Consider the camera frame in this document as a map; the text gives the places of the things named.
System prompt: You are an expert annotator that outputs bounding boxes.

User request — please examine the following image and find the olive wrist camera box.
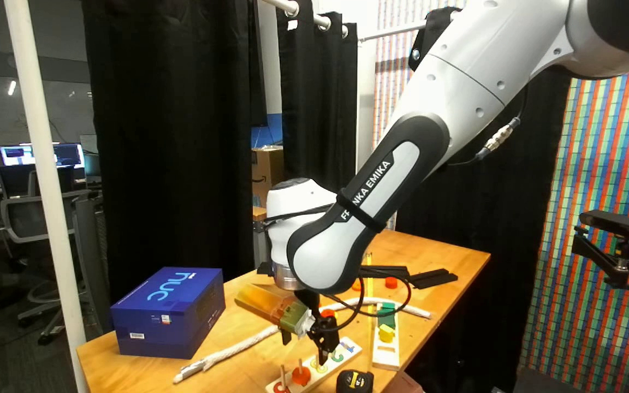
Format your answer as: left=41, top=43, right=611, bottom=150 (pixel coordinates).
left=234, top=282, right=313, bottom=336

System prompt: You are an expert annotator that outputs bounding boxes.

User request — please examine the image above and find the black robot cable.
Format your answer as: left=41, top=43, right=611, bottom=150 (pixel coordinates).
left=255, top=112, right=523, bottom=324

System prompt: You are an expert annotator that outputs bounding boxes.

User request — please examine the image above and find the white braided rope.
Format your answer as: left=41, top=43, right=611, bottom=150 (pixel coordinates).
left=170, top=295, right=432, bottom=386

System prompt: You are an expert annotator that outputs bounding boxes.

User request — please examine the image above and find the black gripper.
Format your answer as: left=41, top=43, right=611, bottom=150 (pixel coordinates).
left=278, top=290, right=342, bottom=367

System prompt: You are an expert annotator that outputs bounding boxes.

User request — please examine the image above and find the long black bar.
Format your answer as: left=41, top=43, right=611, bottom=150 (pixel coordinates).
left=360, top=264, right=410, bottom=279

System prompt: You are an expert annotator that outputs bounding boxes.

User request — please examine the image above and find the green wooden block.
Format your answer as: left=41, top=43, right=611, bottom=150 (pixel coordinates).
left=375, top=301, right=398, bottom=325

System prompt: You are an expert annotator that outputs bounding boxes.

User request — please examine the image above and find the black yellow tape measure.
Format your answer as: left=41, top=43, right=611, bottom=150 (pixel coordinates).
left=333, top=290, right=375, bottom=393

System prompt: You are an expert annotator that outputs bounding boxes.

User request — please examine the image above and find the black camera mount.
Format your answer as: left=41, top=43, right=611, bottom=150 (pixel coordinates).
left=571, top=210, right=629, bottom=293

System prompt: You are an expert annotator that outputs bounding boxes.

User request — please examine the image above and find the grey office chair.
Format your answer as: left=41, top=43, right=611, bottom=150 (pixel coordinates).
left=0, top=189, right=109, bottom=346

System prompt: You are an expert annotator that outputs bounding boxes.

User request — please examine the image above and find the multicolour patterned backdrop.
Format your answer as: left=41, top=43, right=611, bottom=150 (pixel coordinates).
left=519, top=63, right=629, bottom=393

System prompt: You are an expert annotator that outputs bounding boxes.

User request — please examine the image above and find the white metal pole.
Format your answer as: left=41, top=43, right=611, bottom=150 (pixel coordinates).
left=2, top=0, right=89, bottom=393

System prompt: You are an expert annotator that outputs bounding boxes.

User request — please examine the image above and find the white curtain rod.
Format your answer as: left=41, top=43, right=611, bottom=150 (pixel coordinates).
left=261, top=0, right=333, bottom=32
left=360, top=19, right=425, bottom=42

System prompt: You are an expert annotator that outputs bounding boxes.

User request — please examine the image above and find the blue NUC cardboard box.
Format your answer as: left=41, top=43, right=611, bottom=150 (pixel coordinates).
left=106, top=264, right=226, bottom=361

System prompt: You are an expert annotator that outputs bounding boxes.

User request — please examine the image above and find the lit computer monitor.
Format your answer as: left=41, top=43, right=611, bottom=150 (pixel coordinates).
left=52, top=139, right=87, bottom=171
left=0, top=142, right=37, bottom=171

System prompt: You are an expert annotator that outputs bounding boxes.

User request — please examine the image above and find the brown cardboard box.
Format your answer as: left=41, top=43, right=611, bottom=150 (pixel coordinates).
left=249, top=146, right=289, bottom=193

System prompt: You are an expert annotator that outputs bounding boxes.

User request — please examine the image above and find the wooden number peg board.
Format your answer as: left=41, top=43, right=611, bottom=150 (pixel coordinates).
left=263, top=335, right=365, bottom=393

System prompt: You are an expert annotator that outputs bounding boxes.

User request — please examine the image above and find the white wooden shape board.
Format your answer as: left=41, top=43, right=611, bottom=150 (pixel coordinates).
left=369, top=301, right=401, bottom=370

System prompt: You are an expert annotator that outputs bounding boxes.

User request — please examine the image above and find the black flat device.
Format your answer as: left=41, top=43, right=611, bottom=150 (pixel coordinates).
left=408, top=268, right=461, bottom=290

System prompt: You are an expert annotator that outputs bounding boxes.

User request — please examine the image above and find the wide black curtain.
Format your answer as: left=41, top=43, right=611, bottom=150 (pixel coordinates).
left=81, top=0, right=269, bottom=301

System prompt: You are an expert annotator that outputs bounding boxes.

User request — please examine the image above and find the blue panel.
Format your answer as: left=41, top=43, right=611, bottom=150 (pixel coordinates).
left=249, top=112, right=285, bottom=150

